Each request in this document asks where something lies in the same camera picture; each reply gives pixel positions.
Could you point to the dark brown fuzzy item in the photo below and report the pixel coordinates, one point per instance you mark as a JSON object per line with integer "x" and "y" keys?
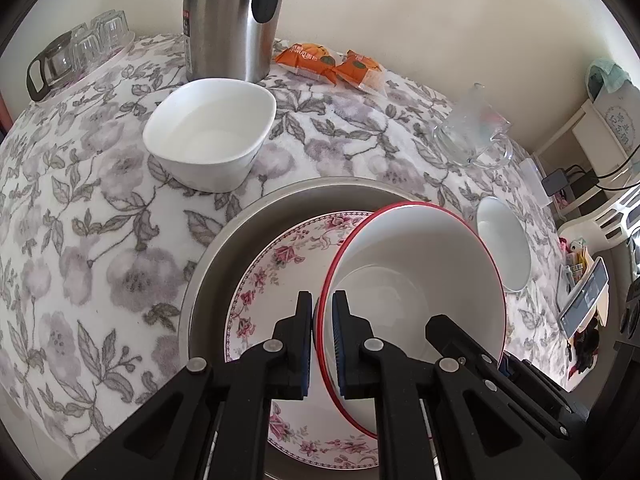
{"x": 586, "y": 346}

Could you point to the white lattice chair back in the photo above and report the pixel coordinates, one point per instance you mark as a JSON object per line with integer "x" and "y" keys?
{"x": 609, "y": 225}

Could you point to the stainless steel thermos jug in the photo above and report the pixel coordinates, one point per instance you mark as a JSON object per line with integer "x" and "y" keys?
{"x": 229, "y": 38}

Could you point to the small clear glass cups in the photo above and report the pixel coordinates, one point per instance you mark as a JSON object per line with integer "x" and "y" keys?
{"x": 92, "y": 45}

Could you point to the white power strip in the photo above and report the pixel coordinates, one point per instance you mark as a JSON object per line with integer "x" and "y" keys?
{"x": 533, "y": 181}

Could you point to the pink floral round plate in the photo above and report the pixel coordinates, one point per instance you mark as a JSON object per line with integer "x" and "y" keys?
{"x": 311, "y": 431}

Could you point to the strawberry pattern bowl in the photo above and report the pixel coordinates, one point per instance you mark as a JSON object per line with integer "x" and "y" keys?
{"x": 399, "y": 267}

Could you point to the teal cloth on shelf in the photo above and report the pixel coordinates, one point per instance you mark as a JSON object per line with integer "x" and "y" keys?
{"x": 604, "y": 74}

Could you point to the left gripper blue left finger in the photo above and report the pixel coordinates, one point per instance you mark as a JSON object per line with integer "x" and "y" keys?
{"x": 306, "y": 307}

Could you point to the smartphone on stand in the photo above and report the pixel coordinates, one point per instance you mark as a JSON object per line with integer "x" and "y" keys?
{"x": 578, "y": 306}

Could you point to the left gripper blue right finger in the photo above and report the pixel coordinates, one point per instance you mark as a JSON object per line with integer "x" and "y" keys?
{"x": 341, "y": 332}

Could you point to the clear glass mug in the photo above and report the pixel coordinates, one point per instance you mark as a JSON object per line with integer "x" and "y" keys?
{"x": 474, "y": 133}

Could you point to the black charger plug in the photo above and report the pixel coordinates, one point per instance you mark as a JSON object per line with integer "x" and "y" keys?
{"x": 555, "y": 182}

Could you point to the orange snack packet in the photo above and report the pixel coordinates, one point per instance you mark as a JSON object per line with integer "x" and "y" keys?
{"x": 362, "y": 73}
{"x": 312, "y": 61}

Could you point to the small white square bowl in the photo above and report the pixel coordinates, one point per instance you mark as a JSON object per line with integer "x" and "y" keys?
{"x": 208, "y": 132}

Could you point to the white wooden shelf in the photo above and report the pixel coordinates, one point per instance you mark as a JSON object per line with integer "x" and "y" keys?
{"x": 585, "y": 144}

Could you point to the floral grey tablecloth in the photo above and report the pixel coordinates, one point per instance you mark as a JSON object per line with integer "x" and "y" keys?
{"x": 98, "y": 241}

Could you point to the pale blue round bowl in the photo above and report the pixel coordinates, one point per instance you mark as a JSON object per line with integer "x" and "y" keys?
{"x": 505, "y": 239}

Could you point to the stainless steel round plate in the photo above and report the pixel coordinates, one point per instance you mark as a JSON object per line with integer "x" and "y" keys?
{"x": 206, "y": 302}

